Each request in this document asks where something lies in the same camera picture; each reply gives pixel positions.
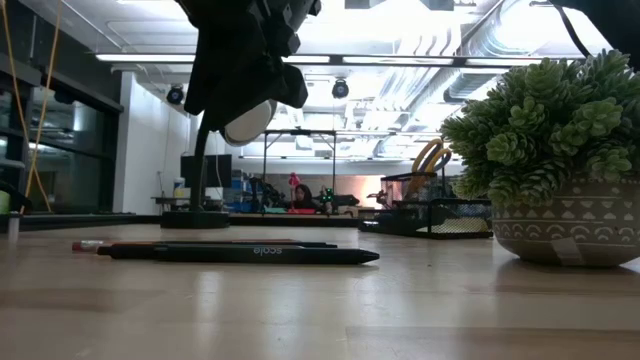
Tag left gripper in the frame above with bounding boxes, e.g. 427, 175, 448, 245
174, 0, 321, 132

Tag yellow-handled scissors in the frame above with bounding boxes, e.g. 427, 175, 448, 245
404, 138, 454, 199

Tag orange pencil with eraser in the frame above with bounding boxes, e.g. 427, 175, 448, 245
71, 238, 301, 252

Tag yellow sticky note pad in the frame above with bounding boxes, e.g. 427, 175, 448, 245
417, 217, 490, 235

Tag black mesh desk organizer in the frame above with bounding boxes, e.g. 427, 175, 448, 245
357, 172, 494, 240

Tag black gooseneck desk lamp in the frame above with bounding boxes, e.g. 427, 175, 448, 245
160, 98, 279, 230

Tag black computer monitor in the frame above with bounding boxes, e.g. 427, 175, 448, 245
180, 153, 234, 190

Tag blue storage bins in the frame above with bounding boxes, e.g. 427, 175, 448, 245
232, 169, 266, 211

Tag person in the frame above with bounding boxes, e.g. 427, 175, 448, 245
291, 183, 322, 211

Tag background desk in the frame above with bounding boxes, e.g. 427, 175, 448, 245
152, 195, 226, 214

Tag long ceiling light bar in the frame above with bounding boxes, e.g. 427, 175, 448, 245
95, 52, 546, 69

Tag black pen with scale print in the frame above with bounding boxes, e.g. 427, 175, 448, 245
96, 243, 381, 266

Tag succulent plant in patterned pot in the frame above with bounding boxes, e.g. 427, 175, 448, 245
439, 49, 640, 269

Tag black background workstation frame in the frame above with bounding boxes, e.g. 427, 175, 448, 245
262, 128, 338, 214

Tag black hanging ceiling camera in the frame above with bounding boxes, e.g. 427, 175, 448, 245
330, 77, 351, 100

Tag black aluminium table frame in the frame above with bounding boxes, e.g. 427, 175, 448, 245
0, 212, 361, 232

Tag yellow cable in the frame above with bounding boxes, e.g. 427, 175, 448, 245
0, 0, 64, 214

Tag small silver post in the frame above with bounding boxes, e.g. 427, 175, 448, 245
6, 211, 22, 245

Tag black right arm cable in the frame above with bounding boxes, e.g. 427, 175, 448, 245
552, 2, 596, 60

